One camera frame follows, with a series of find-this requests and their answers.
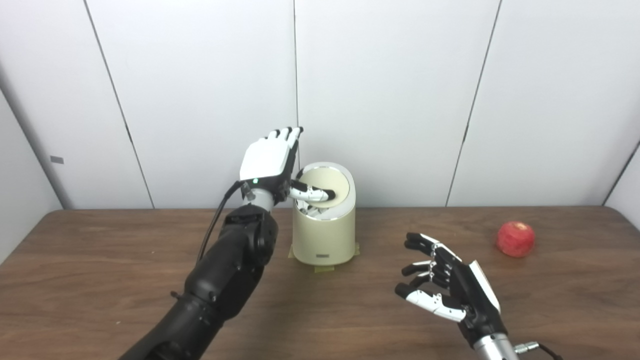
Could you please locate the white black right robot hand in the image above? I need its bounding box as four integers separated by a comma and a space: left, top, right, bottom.
395, 232, 507, 348

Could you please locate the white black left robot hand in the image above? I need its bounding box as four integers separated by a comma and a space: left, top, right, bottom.
239, 126, 337, 203

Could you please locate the red apple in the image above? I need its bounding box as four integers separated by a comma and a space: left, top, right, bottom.
496, 221, 536, 259

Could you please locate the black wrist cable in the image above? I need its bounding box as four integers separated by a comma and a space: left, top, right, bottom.
514, 341, 563, 360
196, 181, 251, 263

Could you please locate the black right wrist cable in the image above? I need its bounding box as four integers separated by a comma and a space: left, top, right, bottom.
514, 341, 563, 360

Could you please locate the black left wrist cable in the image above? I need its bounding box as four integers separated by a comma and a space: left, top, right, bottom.
196, 181, 251, 263

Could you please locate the cream-colored lidded bin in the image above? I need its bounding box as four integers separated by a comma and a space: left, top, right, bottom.
291, 161, 357, 266

